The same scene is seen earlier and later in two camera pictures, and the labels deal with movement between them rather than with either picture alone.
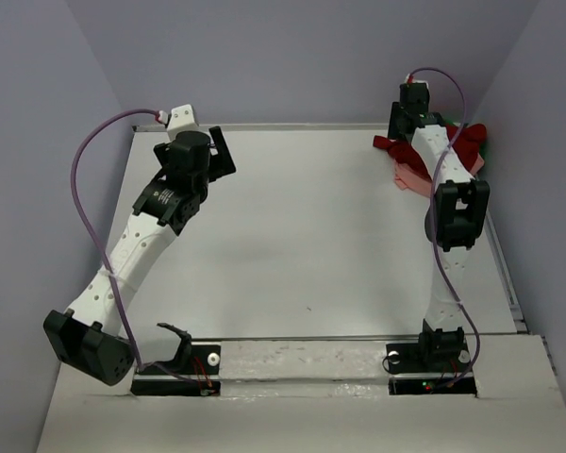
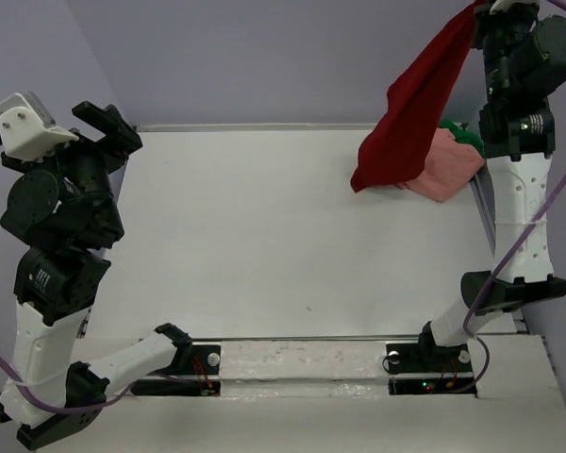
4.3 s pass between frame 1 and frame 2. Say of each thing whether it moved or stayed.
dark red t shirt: moved
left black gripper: moved
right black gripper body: moved
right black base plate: stayed
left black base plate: stayed
